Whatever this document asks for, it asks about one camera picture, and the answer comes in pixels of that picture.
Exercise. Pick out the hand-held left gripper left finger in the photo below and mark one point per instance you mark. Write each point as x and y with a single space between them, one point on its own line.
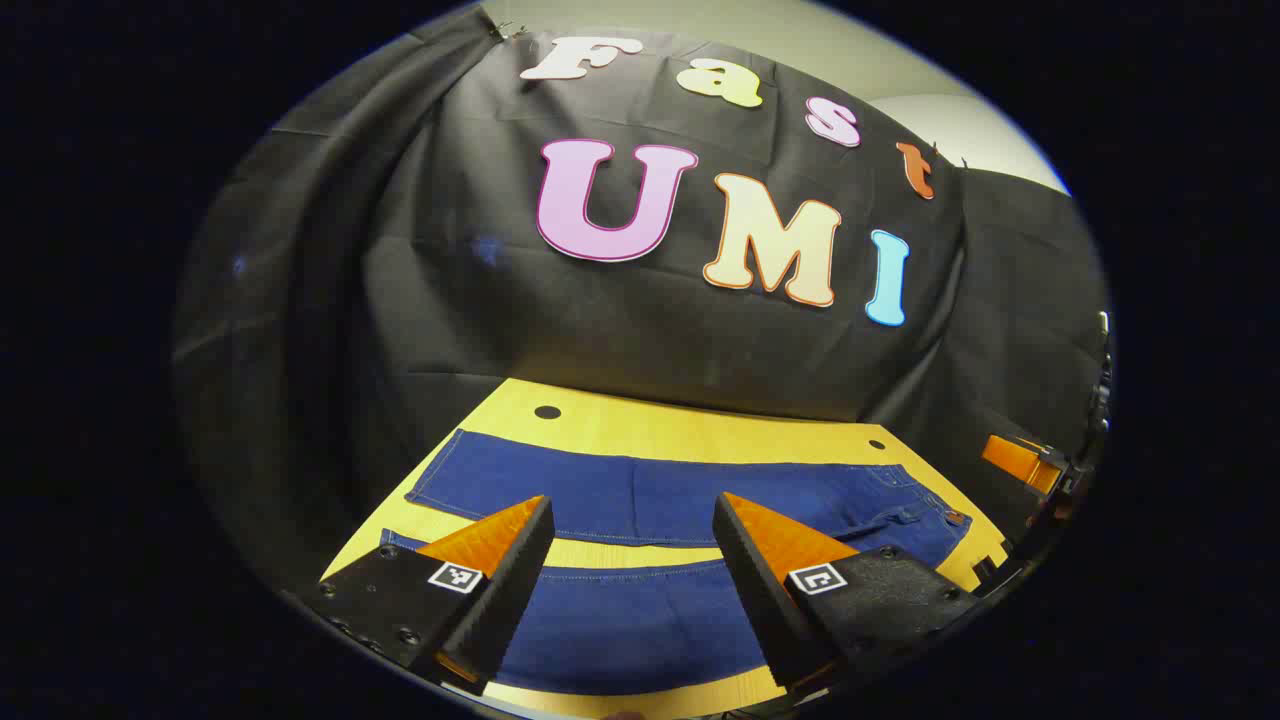
515 585

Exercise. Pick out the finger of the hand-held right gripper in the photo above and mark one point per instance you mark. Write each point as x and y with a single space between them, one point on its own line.
1020 462

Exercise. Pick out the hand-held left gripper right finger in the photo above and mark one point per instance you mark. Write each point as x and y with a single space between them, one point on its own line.
755 590

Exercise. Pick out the blue denim jeans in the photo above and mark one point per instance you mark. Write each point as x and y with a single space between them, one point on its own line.
640 490

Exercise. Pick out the black backdrop cloth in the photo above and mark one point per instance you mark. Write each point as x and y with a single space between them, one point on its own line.
640 330

